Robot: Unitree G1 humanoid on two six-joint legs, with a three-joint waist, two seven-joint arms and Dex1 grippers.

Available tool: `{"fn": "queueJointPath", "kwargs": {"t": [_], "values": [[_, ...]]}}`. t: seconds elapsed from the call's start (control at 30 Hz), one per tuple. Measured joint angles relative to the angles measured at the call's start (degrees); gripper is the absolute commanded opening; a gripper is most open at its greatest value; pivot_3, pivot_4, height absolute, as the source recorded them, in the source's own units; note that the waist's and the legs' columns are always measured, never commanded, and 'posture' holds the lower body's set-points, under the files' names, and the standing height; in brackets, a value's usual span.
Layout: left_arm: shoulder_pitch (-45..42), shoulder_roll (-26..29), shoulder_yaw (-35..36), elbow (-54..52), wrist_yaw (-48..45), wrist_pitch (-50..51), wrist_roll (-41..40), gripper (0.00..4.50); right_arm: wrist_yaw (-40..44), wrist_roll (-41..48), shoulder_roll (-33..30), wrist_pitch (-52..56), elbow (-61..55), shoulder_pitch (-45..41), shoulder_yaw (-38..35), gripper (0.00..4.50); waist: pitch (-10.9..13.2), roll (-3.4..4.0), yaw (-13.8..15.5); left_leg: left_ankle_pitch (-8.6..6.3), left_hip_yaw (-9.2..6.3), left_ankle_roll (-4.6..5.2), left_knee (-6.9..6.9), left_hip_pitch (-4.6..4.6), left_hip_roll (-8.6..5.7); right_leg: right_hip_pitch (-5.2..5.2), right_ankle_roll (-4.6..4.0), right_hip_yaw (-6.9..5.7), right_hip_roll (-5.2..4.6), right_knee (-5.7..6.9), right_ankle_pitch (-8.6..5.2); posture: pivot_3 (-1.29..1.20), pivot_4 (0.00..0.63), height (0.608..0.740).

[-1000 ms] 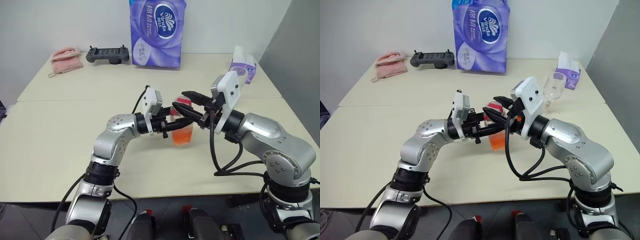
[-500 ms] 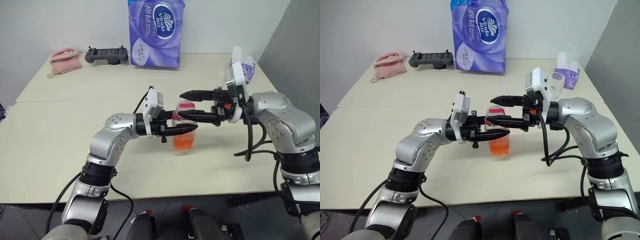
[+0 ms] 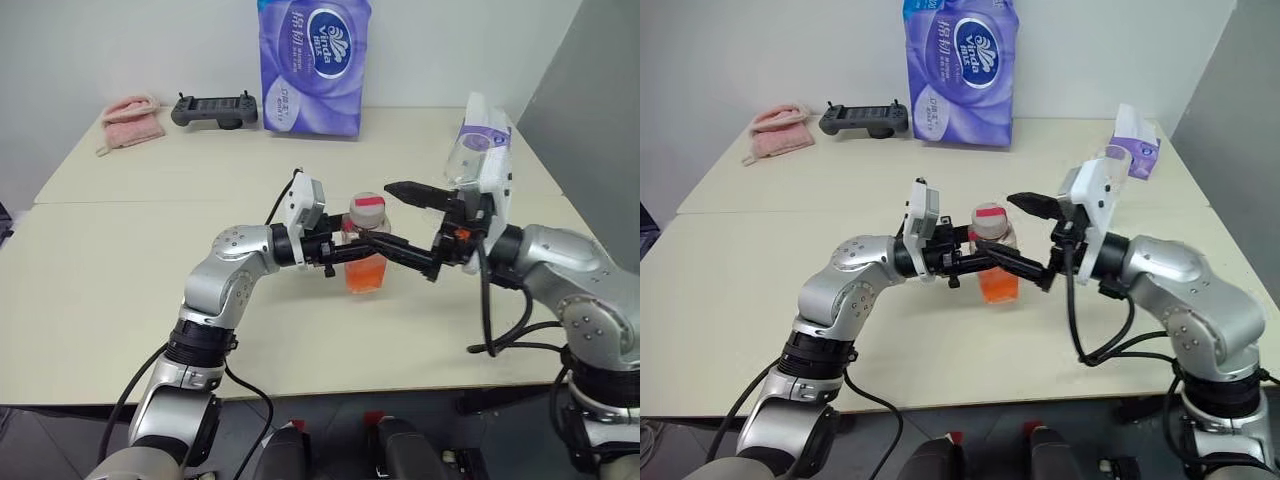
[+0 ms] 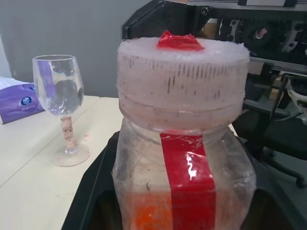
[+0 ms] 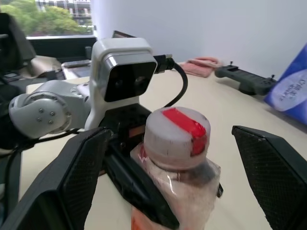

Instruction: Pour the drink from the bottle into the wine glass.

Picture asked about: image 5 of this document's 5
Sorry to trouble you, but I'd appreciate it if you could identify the white cap with red tape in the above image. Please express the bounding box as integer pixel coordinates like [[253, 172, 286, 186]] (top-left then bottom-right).
[[143, 106, 212, 171]]

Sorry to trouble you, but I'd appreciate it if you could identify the black office chair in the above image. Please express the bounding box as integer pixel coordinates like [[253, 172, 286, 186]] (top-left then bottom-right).
[[0, 11, 36, 72]]

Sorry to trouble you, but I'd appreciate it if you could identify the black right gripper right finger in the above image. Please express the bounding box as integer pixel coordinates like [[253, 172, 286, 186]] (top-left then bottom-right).
[[231, 125, 307, 230]]

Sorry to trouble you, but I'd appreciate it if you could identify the pink towel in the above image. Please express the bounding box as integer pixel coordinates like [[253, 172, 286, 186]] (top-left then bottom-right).
[[179, 57, 223, 78]]

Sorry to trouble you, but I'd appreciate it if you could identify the clear plastic drink bottle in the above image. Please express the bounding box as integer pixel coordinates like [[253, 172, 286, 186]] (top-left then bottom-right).
[[129, 143, 222, 230]]

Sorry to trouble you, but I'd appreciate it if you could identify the large purple tissue pack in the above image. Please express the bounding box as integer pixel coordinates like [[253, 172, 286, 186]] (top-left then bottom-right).
[[263, 42, 307, 135]]

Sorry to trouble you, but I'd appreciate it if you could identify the beige fabric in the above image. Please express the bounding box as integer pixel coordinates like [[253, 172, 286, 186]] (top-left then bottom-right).
[[26, 55, 63, 78]]

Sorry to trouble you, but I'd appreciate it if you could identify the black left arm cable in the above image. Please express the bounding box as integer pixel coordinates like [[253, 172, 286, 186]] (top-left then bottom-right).
[[153, 54, 189, 108]]

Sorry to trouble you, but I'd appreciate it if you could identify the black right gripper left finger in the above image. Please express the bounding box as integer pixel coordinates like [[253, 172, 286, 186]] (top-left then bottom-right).
[[0, 126, 113, 230]]

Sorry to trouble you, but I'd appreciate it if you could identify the black window frame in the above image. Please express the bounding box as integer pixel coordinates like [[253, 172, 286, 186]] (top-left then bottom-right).
[[26, 35, 97, 61]]

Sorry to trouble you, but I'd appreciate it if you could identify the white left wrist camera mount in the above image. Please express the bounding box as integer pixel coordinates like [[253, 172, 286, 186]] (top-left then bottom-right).
[[84, 37, 159, 132]]

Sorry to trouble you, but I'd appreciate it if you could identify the black handheld controller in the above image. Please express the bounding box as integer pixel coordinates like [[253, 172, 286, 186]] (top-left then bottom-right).
[[214, 61, 278, 96]]

